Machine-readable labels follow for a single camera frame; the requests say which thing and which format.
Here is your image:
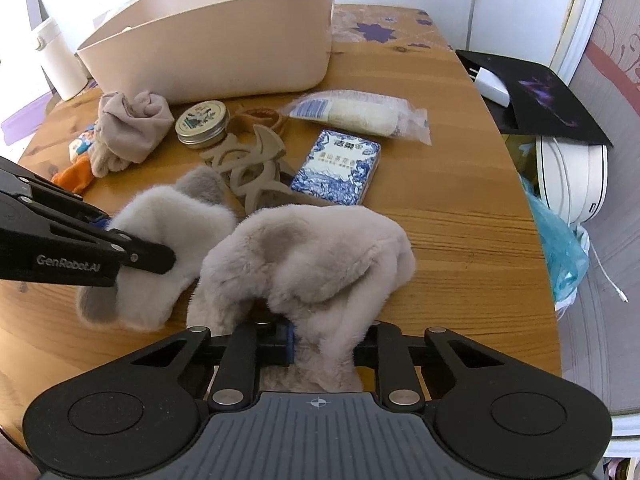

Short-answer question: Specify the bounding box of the beige plastic basket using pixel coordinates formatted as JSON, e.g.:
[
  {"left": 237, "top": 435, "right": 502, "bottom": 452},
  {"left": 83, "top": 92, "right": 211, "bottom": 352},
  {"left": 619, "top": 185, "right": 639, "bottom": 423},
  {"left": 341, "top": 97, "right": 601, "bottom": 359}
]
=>
[{"left": 79, "top": 0, "right": 337, "bottom": 106}]

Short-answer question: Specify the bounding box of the brown hair tie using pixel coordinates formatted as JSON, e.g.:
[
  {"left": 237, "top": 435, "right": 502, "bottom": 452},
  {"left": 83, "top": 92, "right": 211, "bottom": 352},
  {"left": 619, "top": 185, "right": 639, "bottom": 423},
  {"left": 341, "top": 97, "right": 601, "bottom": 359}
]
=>
[{"left": 227, "top": 106, "right": 288, "bottom": 136}]

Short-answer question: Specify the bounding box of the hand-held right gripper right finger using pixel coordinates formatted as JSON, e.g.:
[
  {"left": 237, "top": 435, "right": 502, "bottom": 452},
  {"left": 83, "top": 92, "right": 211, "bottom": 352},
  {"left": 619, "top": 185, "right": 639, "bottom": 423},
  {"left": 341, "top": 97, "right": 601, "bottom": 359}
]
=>
[{"left": 352, "top": 324, "right": 506, "bottom": 409}]

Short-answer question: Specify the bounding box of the round metal tin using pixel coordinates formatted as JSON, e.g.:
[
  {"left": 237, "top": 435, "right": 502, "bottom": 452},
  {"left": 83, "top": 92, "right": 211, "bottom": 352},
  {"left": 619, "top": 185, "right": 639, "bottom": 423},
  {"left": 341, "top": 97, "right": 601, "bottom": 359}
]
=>
[{"left": 175, "top": 101, "right": 230, "bottom": 148}]

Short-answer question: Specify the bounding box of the thin white cable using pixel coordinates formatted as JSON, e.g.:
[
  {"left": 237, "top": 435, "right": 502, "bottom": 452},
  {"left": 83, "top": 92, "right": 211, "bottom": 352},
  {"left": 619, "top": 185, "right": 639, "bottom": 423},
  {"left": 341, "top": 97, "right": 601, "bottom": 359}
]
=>
[{"left": 590, "top": 245, "right": 628, "bottom": 303}]

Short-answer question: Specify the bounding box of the orange plush toy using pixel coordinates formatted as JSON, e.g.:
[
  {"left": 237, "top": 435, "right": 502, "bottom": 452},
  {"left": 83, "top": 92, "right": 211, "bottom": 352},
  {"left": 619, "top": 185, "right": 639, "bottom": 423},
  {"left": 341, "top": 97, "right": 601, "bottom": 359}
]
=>
[{"left": 50, "top": 127, "right": 98, "bottom": 195}]

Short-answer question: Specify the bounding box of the white thermos bottle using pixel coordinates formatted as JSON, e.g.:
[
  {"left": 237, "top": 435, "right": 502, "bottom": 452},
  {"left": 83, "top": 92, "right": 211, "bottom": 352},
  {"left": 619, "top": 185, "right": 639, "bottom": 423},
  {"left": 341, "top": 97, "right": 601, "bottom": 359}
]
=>
[{"left": 34, "top": 16, "right": 91, "bottom": 102}]

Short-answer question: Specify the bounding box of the blue white tissue pack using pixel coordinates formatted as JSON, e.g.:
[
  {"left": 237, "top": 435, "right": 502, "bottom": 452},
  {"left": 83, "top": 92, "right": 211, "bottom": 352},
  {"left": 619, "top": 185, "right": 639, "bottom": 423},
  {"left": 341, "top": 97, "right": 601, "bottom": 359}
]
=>
[{"left": 290, "top": 129, "right": 382, "bottom": 206}]

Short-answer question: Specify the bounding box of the clear cotton pad packet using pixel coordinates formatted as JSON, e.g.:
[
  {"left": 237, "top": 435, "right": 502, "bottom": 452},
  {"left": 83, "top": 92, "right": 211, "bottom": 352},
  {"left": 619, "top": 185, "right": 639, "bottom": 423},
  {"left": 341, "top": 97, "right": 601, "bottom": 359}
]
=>
[{"left": 276, "top": 89, "right": 432, "bottom": 147}]

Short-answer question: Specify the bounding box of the wooden desk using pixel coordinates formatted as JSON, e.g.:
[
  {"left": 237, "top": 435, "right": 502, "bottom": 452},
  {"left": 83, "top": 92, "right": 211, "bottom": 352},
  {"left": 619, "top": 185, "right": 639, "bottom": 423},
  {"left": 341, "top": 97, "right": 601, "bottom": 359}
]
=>
[{"left": 0, "top": 4, "right": 563, "bottom": 456}]

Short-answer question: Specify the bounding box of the beige hair claw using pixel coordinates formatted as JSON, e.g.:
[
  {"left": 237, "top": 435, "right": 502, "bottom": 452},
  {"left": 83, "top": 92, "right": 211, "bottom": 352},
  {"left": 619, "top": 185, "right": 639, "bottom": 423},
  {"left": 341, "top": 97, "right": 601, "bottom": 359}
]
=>
[{"left": 200, "top": 125, "right": 321, "bottom": 213}]

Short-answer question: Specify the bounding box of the beige sock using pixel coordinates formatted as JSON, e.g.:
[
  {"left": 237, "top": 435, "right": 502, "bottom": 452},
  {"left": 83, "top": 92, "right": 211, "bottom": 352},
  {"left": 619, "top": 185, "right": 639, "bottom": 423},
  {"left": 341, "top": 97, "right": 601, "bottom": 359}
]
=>
[{"left": 92, "top": 91, "right": 173, "bottom": 178}]

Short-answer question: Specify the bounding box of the floral patterned door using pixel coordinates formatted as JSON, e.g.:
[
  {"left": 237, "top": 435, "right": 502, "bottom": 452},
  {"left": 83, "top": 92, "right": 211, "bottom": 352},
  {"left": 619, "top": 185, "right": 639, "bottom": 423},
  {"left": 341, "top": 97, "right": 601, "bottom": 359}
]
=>
[{"left": 575, "top": 0, "right": 640, "bottom": 456}]

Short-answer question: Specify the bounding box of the white door frame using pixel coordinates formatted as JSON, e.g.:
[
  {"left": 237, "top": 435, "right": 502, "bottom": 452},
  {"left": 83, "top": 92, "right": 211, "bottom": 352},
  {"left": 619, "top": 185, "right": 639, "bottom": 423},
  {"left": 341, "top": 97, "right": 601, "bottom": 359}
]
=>
[{"left": 547, "top": 0, "right": 613, "bottom": 81}]

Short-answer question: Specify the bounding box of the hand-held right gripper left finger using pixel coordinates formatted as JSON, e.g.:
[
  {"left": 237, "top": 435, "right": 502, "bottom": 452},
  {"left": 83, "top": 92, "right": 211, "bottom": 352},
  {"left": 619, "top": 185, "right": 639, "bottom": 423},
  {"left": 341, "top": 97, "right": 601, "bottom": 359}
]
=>
[{"left": 120, "top": 321, "right": 296, "bottom": 411}]

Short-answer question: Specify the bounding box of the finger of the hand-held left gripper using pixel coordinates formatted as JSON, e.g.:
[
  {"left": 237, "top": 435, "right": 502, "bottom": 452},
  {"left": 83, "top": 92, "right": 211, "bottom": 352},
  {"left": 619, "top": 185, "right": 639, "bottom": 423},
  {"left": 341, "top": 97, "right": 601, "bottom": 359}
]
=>
[
  {"left": 0, "top": 157, "right": 110, "bottom": 230},
  {"left": 0, "top": 196, "right": 177, "bottom": 288}
]

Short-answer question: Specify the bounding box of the white charger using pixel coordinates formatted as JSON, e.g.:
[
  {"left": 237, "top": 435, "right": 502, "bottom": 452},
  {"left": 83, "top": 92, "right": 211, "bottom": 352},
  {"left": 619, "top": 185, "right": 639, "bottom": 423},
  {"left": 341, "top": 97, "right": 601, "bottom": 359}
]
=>
[{"left": 472, "top": 66, "right": 511, "bottom": 107}]

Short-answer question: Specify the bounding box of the cream round appliance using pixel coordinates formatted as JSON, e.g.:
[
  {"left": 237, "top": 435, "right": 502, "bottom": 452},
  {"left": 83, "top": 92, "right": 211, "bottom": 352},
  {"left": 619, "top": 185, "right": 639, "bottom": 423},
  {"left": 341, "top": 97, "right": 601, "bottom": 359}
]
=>
[{"left": 536, "top": 135, "right": 610, "bottom": 226}]

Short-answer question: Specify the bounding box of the teal plastic bag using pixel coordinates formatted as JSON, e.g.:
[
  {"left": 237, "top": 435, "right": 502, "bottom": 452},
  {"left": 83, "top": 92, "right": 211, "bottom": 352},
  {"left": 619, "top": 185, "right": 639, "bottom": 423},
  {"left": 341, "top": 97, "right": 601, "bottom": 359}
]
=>
[{"left": 520, "top": 175, "right": 591, "bottom": 306}]

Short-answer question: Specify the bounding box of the black mouse pad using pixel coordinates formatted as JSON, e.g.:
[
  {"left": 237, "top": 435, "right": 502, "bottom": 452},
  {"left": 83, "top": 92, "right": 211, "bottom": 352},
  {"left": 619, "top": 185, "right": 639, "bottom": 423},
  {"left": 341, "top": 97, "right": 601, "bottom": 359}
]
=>
[{"left": 455, "top": 50, "right": 615, "bottom": 148}]

